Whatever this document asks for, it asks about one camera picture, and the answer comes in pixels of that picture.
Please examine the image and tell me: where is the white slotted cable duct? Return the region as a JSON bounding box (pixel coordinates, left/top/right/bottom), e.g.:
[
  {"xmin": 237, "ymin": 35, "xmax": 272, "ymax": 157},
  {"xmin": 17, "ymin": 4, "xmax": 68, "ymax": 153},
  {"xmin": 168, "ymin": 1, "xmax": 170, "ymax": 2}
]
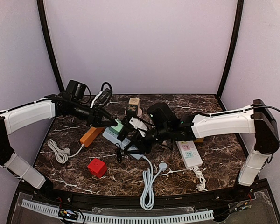
[{"xmin": 21, "ymin": 199, "xmax": 214, "ymax": 224}]

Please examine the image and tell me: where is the black adapter thin cable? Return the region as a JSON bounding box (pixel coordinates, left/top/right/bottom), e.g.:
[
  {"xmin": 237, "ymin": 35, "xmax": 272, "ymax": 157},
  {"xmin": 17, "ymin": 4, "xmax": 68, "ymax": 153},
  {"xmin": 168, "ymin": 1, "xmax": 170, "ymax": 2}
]
[{"xmin": 115, "ymin": 143, "xmax": 124, "ymax": 163}]

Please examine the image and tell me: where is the orange strip white cable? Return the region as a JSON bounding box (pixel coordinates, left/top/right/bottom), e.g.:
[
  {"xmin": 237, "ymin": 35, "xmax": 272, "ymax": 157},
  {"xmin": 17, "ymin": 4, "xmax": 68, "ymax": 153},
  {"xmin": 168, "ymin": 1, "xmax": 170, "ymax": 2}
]
[{"xmin": 47, "ymin": 139, "xmax": 84, "ymax": 164}]

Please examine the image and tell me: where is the light blue power strip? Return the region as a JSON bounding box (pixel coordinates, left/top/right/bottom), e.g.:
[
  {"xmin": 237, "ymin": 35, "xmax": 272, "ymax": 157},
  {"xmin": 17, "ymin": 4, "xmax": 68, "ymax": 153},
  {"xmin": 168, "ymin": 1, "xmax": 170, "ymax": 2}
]
[{"xmin": 102, "ymin": 128, "xmax": 143, "ymax": 160}]

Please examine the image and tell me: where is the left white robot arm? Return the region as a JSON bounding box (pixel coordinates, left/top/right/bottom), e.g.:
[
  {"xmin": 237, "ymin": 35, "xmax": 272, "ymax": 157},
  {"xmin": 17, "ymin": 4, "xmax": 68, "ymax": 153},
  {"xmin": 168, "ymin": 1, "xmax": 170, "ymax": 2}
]
[{"xmin": 0, "ymin": 95, "xmax": 117, "ymax": 189}]

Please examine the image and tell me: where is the white power strip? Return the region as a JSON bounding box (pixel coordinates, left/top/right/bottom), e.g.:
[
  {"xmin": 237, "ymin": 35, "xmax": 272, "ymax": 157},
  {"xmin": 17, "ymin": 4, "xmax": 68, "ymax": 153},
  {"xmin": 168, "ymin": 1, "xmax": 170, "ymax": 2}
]
[{"xmin": 176, "ymin": 141, "xmax": 203, "ymax": 169}]

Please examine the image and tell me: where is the pink round socket base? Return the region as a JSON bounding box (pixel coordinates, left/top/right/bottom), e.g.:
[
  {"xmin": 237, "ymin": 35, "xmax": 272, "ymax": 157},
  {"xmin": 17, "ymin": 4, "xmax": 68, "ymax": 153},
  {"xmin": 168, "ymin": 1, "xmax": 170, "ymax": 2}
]
[{"xmin": 125, "ymin": 108, "xmax": 143, "ymax": 118}]

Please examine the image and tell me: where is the beige cube socket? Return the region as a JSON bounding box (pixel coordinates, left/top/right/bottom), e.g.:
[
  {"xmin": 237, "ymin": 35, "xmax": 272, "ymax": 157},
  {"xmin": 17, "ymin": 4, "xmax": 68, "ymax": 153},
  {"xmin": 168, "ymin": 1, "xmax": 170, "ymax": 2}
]
[{"xmin": 128, "ymin": 98, "xmax": 140, "ymax": 107}]

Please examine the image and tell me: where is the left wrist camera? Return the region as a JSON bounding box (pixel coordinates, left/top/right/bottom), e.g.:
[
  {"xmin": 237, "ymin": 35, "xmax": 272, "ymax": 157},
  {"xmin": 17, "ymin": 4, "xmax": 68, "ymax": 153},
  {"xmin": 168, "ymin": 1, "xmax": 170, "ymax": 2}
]
[{"xmin": 63, "ymin": 80, "xmax": 86, "ymax": 101}]

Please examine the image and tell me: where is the right black frame post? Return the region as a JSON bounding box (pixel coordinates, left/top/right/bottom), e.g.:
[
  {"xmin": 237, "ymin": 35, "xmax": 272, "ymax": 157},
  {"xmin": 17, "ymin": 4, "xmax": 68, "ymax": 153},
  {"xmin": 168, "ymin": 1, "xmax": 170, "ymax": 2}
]
[{"xmin": 216, "ymin": 0, "xmax": 244, "ymax": 99}]

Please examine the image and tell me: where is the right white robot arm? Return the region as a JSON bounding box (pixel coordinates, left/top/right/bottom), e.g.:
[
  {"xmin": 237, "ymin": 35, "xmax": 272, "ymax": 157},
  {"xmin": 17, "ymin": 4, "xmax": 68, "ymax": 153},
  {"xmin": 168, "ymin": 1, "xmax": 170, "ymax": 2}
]
[{"xmin": 120, "ymin": 99, "xmax": 280, "ymax": 187}]

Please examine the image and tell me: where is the left black frame post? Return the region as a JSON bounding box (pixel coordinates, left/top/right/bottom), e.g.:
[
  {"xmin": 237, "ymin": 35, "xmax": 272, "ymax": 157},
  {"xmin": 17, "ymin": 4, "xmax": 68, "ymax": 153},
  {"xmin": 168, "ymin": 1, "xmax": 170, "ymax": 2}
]
[{"xmin": 36, "ymin": 0, "xmax": 65, "ymax": 92}]

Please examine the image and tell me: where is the light blue cable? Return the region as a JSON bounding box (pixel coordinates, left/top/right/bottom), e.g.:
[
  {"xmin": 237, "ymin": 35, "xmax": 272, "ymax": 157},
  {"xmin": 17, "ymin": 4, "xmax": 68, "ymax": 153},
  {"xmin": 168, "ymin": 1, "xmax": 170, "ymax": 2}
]
[{"xmin": 139, "ymin": 155, "xmax": 168, "ymax": 211}]

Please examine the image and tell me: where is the black frame post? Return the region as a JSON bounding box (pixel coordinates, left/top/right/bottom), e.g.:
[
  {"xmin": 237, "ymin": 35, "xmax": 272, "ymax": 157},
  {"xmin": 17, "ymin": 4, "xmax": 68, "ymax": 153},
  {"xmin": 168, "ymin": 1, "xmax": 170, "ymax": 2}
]
[
  {"xmin": 36, "ymin": 0, "xmax": 65, "ymax": 92},
  {"xmin": 216, "ymin": 0, "xmax": 244, "ymax": 99}
]

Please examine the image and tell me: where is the white strip coiled cable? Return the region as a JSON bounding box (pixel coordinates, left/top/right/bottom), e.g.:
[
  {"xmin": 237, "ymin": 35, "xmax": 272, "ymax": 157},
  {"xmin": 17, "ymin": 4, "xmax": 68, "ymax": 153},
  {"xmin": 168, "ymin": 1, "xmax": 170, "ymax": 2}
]
[{"xmin": 192, "ymin": 166, "xmax": 207, "ymax": 192}]

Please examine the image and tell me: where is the black front rail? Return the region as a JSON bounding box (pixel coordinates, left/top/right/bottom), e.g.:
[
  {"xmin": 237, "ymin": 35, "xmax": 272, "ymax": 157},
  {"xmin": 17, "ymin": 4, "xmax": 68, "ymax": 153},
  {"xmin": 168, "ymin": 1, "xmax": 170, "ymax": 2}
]
[{"xmin": 18, "ymin": 182, "xmax": 269, "ymax": 213}]

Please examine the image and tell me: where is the orange power strip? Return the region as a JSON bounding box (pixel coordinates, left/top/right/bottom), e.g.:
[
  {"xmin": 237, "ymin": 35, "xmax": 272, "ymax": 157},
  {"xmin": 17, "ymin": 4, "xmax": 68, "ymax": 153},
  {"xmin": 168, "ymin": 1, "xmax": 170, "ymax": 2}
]
[{"xmin": 80, "ymin": 127, "xmax": 104, "ymax": 147}]

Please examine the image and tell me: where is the black plug adapter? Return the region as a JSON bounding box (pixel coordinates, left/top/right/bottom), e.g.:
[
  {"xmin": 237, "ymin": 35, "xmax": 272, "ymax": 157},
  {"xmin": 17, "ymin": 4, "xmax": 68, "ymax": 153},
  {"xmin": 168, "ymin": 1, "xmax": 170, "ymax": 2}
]
[{"xmin": 117, "ymin": 124, "xmax": 133, "ymax": 141}]

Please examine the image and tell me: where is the yellow cube socket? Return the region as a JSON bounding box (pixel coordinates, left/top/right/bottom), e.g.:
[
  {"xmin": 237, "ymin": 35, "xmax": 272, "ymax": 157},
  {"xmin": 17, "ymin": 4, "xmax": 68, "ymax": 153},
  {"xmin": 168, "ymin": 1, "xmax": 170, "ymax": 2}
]
[{"xmin": 194, "ymin": 138, "xmax": 204, "ymax": 143}]

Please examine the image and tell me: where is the green plug adapter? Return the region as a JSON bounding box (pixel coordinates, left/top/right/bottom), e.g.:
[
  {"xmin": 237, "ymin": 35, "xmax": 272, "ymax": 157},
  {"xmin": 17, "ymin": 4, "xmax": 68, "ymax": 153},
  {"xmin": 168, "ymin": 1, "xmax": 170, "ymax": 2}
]
[{"xmin": 110, "ymin": 119, "xmax": 123, "ymax": 134}]

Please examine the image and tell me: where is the red cube socket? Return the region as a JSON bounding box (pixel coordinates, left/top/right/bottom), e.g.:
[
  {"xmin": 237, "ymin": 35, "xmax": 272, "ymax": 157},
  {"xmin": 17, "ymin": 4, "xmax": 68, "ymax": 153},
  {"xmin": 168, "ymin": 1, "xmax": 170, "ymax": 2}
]
[{"xmin": 87, "ymin": 158, "xmax": 107, "ymax": 179}]

